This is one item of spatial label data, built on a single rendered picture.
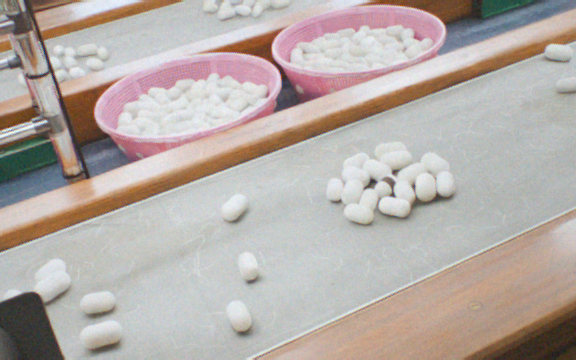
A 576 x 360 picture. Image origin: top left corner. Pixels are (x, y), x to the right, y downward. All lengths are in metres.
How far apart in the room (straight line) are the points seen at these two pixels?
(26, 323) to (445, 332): 0.31
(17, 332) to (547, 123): 0.65
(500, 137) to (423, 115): 0.11
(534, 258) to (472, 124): 0.29
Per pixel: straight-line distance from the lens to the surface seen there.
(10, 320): 0.49
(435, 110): 0.94
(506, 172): 0.81
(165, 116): 1.02
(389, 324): 0.59
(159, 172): 0.84
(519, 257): 0.65
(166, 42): 1.30
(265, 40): 1.19
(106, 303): 0.69
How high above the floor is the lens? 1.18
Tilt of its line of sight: 32 degrees down
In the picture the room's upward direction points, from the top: 9 degrees counter-clockwise
